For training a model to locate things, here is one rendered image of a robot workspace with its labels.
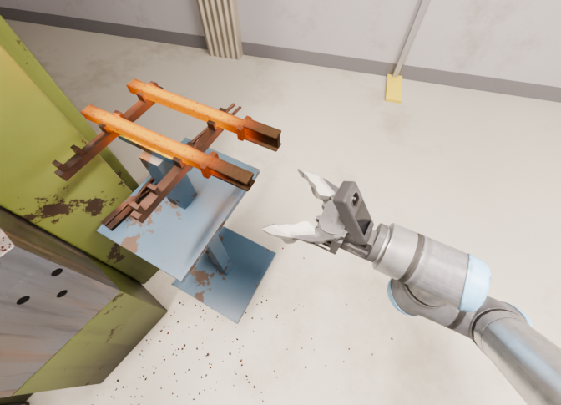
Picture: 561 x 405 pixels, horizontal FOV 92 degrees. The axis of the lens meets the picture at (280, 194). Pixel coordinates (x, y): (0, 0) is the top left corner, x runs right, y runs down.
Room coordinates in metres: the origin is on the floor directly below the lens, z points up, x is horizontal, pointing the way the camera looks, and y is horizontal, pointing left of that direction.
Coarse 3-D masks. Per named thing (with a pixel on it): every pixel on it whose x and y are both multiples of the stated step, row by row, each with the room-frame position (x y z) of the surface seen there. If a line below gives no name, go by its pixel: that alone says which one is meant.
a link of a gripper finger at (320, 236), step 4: (316, 228) 0.19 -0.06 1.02; (320, 228) 0.19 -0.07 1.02; (316, 232) 0.19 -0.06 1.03; (320, 232) 0.19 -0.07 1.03; (324, 232) 0.19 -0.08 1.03; (292, 236) 0.18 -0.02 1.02; (296, 236) 0.18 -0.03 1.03; (300, 236) 0.18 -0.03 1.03; (304, 236) 0.18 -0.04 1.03; (308, 236) 0.18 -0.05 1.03; (312, 236) 0.18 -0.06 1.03; (316, 236) 0.18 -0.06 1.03; (320, 236) 0.18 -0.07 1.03; (324, 236) 0.18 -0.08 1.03; (328, 236) 0.18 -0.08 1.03; (332, 236) 0.18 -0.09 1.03; (304, 240) 0.17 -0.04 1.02; (308, 240) 0.17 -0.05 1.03; (312, 240) 0.17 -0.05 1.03; (316, 240) 0.17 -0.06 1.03; (320, 240) 0.17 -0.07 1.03; (324, 240) 0.17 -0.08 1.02; (312, 244) 0.17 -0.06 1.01; (316, 244) 0.17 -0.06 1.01; (320, 244) 0.17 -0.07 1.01
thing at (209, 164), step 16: (96, 112) 0.48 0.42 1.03; (112, 128) 0.44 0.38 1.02; (128, 128) 0.43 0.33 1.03; (144, 128) 0.43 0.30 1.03; (144, 144) 0.40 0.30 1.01; (160, 144) 0.38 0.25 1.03; (176, 144) 0.38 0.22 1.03; (192, 160) 0.34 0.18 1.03; (208, 160) 0.34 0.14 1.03; (224, 160) 0.34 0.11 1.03; (208, 176) 0.32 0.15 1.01; (224, 176) 0.32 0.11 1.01; (240, 176) 0.30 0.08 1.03
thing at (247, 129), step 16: (160, 96) 0.54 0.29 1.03; (176, 96) 0.54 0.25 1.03; (192, 112) 0.49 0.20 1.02; (208, 112) 0.48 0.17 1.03; (224, 112) 0.48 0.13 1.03; (224, 128) 0.45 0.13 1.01; (240, 128) 0.43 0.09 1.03; (256, 128) 0.42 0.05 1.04; (272, 128) 0.42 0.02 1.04; (272, 144) 0.40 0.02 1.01
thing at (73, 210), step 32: (0, 64) 0.51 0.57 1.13; (0, 96) 0.48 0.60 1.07; (32, 96) 0.52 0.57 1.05; (0, 128) 0.44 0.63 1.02; (32, 128) 0.48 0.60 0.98; (64, 128) 0.52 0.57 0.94; (0, 160) 0.40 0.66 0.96; (32, 160) 0.43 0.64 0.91; (64, 160) 0.47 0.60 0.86; (96, 160) 0.52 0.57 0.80; (0, 192) 0.35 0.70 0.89; (32, 192) 0.39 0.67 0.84; (64, 192) 0.42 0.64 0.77; (96, 192) 0.47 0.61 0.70; (128, 192) 0.53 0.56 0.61; (64, 224) 0.37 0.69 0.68; (96, 224) 0.41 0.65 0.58; (96, 256) 0.34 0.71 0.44; (128, 256) 0.39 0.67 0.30
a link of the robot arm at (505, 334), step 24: (480, 312) 0.07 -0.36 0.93; (504, 312) 0.07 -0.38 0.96; (480, 336) 0.03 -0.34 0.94; (504, 336) 0.03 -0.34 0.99; (528, 336) 0.03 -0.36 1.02; (504, 360) 0.00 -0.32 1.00; (528, 360) 0.00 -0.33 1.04; (552, 360) 0.00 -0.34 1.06; (528, 384) -0.03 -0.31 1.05; (552, 384) -0.03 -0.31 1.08
